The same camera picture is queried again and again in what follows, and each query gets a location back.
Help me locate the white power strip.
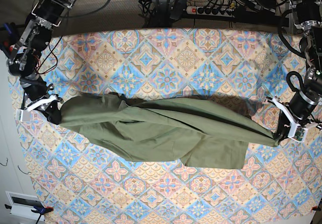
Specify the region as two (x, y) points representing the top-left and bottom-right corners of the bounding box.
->
(186, 6), (233, 17)

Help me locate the white wall outlet box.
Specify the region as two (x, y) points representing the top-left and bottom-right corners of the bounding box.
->
(6, 191), (42, 220)

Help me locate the patterned tile tablecloth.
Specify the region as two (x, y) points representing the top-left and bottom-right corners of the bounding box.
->
(15, 29), (321, 223)

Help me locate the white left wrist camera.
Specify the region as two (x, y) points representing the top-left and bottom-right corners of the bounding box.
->
(266, 96), (321, 143)

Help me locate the green t-shirt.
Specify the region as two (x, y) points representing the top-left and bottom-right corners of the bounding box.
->
(61, 95), (278, 169)

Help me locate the blue orange clamp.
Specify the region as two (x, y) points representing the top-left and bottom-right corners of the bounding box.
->
(1, 22), (19, 58)
(5, 204), (53, 216)

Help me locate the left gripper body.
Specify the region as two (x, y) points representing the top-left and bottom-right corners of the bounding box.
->
(275, 97), (314, 140)

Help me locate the orange clamp lower right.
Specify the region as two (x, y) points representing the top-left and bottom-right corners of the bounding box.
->
(311, 206), (321, 211)

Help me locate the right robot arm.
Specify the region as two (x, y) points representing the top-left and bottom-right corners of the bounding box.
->
(1, 0), (76, 125)

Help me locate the blue orange clamp upper left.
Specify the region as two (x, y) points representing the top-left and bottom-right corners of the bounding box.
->
(1, 22), (19, 58)

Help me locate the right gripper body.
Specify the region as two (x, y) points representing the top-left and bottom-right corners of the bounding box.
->
(24, 83), (62, 124)

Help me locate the blue orange clamp lower left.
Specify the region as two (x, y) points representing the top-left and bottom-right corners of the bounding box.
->
(5, 204), (53, 216)

